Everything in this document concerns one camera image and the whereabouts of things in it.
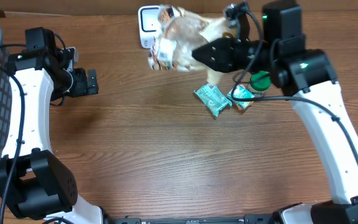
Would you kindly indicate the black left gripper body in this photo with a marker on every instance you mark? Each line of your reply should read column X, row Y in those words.
column 80, row 84

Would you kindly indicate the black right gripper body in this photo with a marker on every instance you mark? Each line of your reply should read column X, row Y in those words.
column 230, row 61

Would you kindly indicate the small green white sachet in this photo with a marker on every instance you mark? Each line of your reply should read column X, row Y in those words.
column 240, row 92

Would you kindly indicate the green lid seasoning jar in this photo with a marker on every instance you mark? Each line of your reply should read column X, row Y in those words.
column 259, row 83

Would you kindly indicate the teal snack packet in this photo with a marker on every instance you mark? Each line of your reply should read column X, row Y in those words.
column 212, row 98

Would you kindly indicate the brown cookie bag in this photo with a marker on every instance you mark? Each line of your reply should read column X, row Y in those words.
column 180, row 33

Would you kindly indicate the small orange sachet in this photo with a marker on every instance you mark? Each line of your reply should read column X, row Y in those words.
column 242, row 105

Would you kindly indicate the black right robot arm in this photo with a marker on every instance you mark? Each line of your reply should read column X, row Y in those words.
column 308, row 80

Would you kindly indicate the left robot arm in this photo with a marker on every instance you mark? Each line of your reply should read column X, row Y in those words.
column 33, row 182

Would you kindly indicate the white barcode scanner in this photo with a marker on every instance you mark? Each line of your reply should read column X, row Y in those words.
column 149, row 26

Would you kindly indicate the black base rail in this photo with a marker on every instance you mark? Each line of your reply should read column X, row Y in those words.
column 246, row 219

